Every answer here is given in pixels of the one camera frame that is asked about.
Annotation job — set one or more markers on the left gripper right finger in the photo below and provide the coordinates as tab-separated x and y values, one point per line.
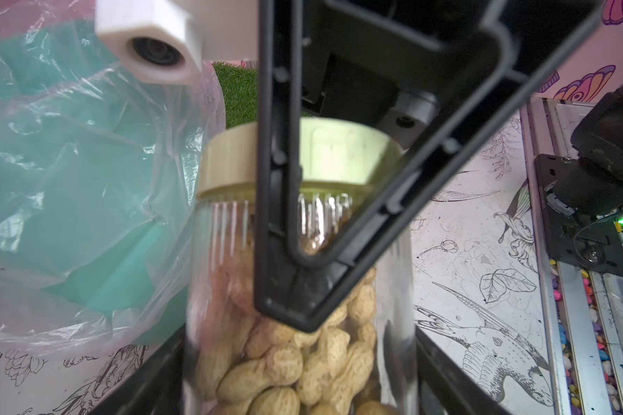
444	388

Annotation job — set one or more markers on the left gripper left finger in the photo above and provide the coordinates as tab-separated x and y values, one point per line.
155	388

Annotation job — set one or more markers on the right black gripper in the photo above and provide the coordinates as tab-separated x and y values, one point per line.
440	75

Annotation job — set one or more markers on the green lid peanut jar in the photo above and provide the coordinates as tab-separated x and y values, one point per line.
361	360

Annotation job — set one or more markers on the light green jar lid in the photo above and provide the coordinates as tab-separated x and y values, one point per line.
330	151

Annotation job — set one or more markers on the mint green trash bin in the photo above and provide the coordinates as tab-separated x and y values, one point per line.
72	233

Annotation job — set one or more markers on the clear plastic bin liner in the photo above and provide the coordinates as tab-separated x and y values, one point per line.
83	181

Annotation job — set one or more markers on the green artificial grass mat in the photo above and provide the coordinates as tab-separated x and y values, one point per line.
240	91

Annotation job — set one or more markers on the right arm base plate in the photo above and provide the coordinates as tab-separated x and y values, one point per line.
572	197

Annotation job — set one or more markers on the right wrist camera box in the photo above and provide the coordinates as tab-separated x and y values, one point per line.
167	42

